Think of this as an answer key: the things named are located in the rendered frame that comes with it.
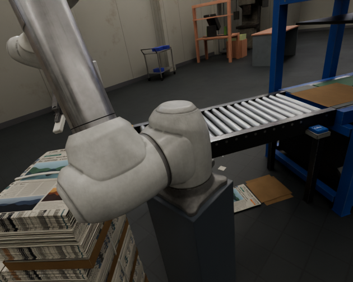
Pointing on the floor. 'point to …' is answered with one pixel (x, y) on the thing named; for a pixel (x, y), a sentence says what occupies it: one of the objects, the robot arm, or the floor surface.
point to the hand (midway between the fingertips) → (59, 123)
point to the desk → (258, 56)
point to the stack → (126, 254)
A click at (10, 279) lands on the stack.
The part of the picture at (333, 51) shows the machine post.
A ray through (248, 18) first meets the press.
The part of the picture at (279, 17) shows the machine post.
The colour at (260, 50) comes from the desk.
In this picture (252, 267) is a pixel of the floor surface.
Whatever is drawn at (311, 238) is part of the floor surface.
